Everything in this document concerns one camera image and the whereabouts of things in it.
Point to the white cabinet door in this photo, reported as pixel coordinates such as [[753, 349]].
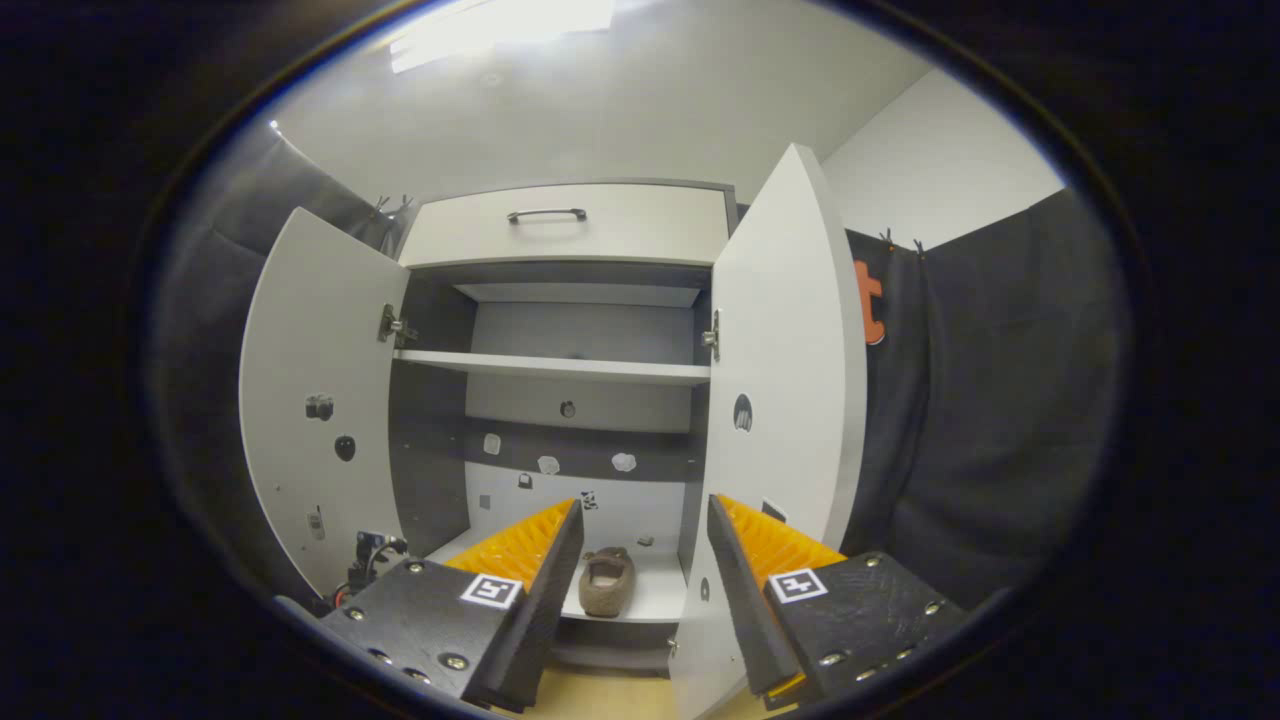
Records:
[[790, 330], [310, 330]]

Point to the white shoe cabinet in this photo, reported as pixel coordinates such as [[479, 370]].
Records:
[[580, 330]]

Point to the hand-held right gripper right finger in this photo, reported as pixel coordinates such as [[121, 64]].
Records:
[[745, 620]]

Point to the brown shoe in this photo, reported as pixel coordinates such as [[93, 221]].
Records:
[[607, 585]]

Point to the white cabinet shelf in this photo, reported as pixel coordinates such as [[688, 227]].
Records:
[[560, 367]]

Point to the metal door hinge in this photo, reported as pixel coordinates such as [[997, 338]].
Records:
[[711, 337], [393, 325]]

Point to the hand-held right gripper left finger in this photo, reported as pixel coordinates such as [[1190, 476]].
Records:
[[540, 620]]

